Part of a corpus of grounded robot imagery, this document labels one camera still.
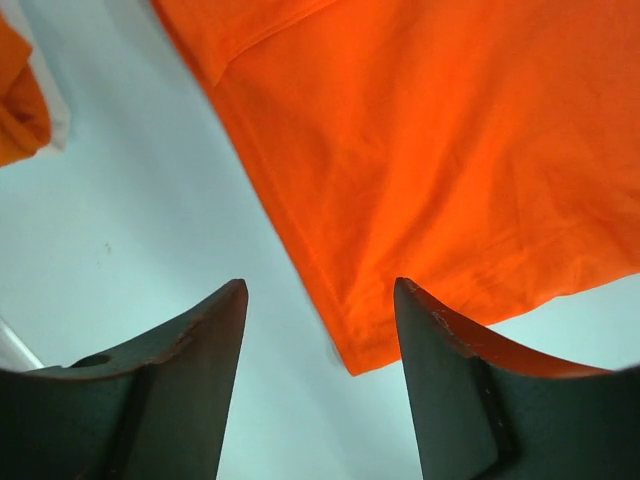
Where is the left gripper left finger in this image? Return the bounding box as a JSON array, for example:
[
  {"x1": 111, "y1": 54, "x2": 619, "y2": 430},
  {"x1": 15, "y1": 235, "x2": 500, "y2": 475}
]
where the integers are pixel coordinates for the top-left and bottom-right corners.
[{"x1": 1, "y1": 279, "x2": 248, "y2": 479}]

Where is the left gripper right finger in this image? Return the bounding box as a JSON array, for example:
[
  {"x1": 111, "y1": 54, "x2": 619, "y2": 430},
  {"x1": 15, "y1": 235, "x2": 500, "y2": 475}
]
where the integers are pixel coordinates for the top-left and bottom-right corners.
[{"x1": 394, "y1": 278, "x2": 639, "y2": 479}]

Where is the orange t shirt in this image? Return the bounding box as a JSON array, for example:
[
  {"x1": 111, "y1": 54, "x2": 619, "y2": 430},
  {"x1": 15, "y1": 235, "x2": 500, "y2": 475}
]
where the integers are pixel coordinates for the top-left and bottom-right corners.
[
  {"x1": 1, "y1": 17, "x2": 52, "y2": 167},
  {"x1": 153, "y1": 1, "x2": 639, "y2": 375}
]

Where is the folded white t shirt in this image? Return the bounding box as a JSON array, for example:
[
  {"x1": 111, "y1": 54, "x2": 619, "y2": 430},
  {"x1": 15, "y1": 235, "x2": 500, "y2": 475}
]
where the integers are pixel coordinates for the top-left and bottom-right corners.
[{"x1": 1, "y1": 0, "x2": 71, "y2": 156}]

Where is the folded orange t shirt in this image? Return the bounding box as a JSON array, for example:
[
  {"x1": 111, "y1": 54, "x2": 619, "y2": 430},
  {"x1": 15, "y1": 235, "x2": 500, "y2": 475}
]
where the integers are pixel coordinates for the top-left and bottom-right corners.
[{"x1": 1, "y1": 17, "x2": 52, "y2": 167}]

